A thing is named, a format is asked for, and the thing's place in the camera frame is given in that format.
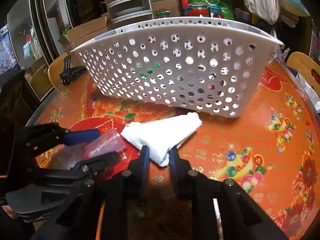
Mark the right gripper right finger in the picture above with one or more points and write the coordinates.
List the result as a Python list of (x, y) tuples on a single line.
[(194, 186)]

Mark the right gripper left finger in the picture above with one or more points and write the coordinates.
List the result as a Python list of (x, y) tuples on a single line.
[(125, 186)]

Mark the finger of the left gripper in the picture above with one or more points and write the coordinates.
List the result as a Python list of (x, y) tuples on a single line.
[(90, 168), (79, 137)]

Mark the clear plastic cup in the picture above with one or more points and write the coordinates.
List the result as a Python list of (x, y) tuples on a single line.
[(110, 141)]

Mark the white towel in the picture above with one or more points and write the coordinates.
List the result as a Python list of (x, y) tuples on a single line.
[(160, 136)]

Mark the green foil packet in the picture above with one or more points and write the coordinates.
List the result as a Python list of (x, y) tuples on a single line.
[(144, 71)]

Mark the black phone stand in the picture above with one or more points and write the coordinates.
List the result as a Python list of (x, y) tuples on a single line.
[(70, 74)]

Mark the left wooden chair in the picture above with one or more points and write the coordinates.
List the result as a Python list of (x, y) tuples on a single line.
[(55, 69)]

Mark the wooden chair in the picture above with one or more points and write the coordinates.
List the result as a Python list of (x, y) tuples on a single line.
[(55, 69), (306, 67)]

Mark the brown cardboard box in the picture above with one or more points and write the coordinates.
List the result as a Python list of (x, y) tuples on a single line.
[(81, 34)]

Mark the dark mirrored cabinet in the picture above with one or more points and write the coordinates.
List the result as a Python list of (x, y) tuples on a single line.
[(35, 27)]

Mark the white perforated plastic basket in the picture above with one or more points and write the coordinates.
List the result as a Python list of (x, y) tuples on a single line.
[(207, 64)]

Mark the grey stacked drawer unit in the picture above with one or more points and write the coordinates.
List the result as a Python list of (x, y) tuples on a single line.
[(125, 12)]

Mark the right wooden chair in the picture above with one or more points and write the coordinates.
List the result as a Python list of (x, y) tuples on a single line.
[(306, 67)]

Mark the red lidded jar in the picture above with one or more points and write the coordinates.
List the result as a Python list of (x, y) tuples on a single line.
[(197, 10)]

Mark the beige canvas tote bag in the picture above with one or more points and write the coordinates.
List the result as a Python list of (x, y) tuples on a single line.
[(261, 0)]

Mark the blue white paper bag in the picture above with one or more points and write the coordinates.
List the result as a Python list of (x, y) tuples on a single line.
[(295, 7)]

